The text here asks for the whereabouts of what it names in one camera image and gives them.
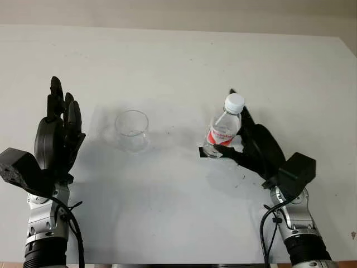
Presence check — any clear plastic water bottle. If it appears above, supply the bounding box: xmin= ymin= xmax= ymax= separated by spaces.
xmin=202 ymin=93 xmax=246 ymax=160

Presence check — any clear glass cup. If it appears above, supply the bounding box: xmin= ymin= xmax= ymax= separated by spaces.
xmin=114 ymin=110 xmax=150 ymax=155

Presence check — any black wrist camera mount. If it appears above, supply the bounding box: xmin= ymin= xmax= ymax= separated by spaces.
xmin=0 ymin=147 xmax=57 ymax=197
xmin=277 ymin=152 xmax=317 ymax=200

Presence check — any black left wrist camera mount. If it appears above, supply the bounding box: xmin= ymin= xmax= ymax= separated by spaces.
xmin=0 ymin=147 xmax=57 ymax=197

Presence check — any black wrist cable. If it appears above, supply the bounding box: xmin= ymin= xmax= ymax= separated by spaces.
xmin=52 ymin=195 xmax=86 ymax=268
xmin=259 ymin=204 xmax=283 ymax=265

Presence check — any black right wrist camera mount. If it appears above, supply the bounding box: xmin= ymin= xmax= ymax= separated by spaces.
xmin=277 ymin=152 xmax=317 ymax=200

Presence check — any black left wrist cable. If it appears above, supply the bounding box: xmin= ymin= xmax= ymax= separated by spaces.
xmin=52 ymin=195 xmax=86 ymax=268

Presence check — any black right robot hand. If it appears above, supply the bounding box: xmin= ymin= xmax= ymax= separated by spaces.
xmin=214 ymin=88 xmax=287 ymax=182

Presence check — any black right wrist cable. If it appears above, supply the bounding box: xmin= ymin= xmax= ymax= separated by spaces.
xmin=259 ymin=204 xmax=283 ymax=265

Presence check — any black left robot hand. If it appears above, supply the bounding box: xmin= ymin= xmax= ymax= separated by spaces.
xmin=33 ymin=75 xmax=86 ymax=180

